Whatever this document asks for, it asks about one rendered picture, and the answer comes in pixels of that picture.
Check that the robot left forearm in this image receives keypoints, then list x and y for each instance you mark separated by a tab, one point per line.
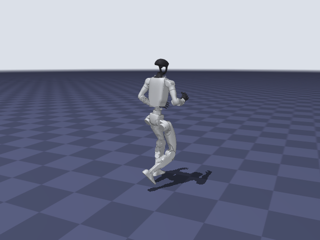
146	101

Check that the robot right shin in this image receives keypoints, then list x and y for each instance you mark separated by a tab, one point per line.
163	161

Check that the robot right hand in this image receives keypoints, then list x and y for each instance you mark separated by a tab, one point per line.
184	96

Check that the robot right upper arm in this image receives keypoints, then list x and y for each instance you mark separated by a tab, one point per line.
170	84

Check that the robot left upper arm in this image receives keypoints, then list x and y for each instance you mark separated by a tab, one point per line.
144	89

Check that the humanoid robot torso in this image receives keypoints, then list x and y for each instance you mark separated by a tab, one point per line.
158	96

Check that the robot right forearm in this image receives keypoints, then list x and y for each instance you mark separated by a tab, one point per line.
180	101

